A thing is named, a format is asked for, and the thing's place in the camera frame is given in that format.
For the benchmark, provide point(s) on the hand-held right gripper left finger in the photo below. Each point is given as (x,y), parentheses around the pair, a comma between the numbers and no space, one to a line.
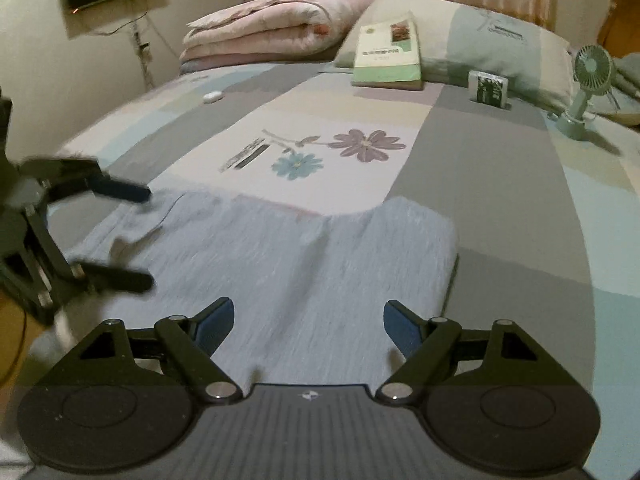
(217,322)

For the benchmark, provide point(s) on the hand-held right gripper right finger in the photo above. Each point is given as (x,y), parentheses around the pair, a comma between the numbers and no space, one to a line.
(402,327)

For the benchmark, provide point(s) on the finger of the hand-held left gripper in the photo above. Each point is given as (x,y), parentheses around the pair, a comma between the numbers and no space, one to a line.
(120,282)
(120,189)

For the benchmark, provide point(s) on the small white case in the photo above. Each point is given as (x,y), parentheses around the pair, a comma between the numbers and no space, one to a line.
(212,96)

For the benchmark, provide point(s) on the white power strip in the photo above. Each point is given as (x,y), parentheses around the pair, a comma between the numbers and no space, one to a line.
(142,52)

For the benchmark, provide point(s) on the folded pink quilt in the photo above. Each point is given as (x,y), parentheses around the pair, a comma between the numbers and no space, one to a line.
(270,25)

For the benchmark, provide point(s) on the small tissue pack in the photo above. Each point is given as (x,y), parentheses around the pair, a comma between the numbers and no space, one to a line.
(490,89)

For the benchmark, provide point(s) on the green and white book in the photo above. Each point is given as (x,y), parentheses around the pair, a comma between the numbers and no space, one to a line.
(387,50)

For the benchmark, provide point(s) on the patchwork pillow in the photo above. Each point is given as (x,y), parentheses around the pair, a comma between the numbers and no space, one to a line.
(475,40)

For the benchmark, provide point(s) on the small green handheld fan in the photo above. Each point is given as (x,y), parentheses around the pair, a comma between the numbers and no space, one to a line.
(592,67)

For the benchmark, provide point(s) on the wooden headboard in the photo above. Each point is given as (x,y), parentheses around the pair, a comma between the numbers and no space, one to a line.
(620,20)

